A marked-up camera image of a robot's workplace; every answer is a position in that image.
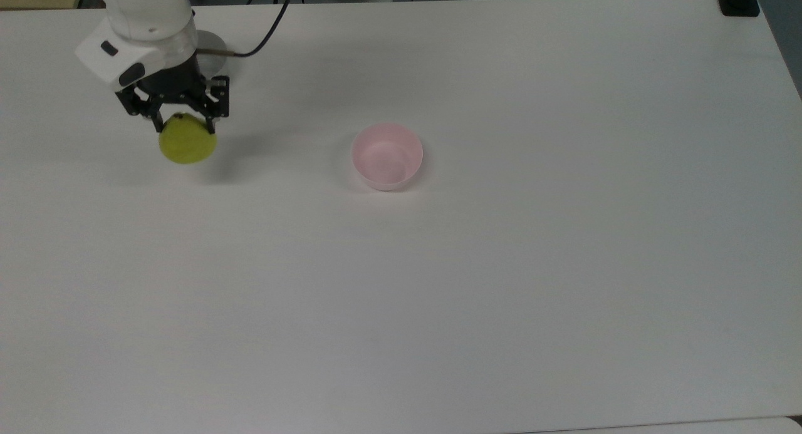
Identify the grey plastic bowl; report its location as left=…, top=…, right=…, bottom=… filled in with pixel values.
left=195, top=30, right=228, bottom=75

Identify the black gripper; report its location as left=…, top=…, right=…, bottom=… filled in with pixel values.
left=115, top=57, right=231, bottom=135

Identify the yellow-green pear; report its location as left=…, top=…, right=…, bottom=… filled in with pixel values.
left=158, top=113, right=218, bottom=165

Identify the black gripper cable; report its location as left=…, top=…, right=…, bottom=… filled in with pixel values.
left=198, top=0, right=294, bottom=58

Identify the black table clamp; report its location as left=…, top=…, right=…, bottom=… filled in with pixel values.
left=714, top=0, right=766, bottom=18

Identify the pink plastic bowl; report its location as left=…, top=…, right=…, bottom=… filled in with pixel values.
left=351, top=123, right=424, bottom=192

